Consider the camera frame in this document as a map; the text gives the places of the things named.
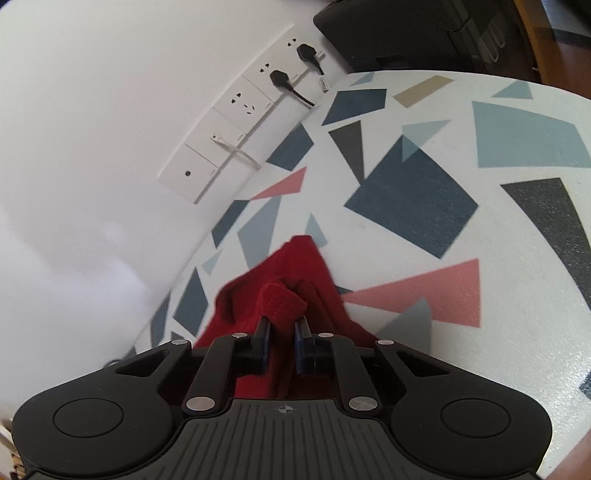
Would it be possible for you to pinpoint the black plug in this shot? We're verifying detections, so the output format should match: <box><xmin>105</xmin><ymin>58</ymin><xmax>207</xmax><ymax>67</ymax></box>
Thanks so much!
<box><xmin>270</xmin><ymin>69</ymin><xmax>317</xmax><ymax>108</ymax></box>
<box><xmin>297</xmin><ymin>43</ymin><xmax>326</xmax><ymax>75</ymax></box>

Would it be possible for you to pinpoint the black cabinet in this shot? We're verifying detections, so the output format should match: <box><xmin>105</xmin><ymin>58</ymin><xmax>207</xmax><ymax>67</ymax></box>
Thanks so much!
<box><xmin>313</xmin><ymin>0</ymin><xmax>543</xmax><ymax>86</ymax></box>

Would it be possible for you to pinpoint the white plug cable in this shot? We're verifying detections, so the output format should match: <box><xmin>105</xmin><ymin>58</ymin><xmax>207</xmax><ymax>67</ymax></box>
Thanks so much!
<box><xmin>210</xmin><ymin>134</ymin><xmax>260</xmax><ymax>169</ymax></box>

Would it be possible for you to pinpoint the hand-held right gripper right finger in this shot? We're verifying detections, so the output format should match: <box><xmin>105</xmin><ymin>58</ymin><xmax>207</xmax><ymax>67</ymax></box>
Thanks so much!
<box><xmin>294</xmin><ymin>316</ymin><xmax>446</xmax><ymax>414</ymax></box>

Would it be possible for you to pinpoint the red garment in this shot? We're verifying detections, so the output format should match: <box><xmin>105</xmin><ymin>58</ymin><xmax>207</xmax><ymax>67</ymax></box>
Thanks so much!
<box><xmin>191</xmin><ymin>234</ymin><xmax>377</xmax><ymax>400</ymax></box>

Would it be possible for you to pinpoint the white wall socket panel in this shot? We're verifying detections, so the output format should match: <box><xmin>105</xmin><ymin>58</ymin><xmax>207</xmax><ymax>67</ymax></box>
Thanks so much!
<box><xmin>158</xmin><ymin>23</ymin><xmax>324</xmax><ymax>204</ymax></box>

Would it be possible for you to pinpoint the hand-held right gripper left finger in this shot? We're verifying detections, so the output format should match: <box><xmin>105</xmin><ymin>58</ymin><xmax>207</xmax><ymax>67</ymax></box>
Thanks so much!
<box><xmin>115</xmin><ymin>315</ymin><xmax>273</xmax><ymax>414</ymax></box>

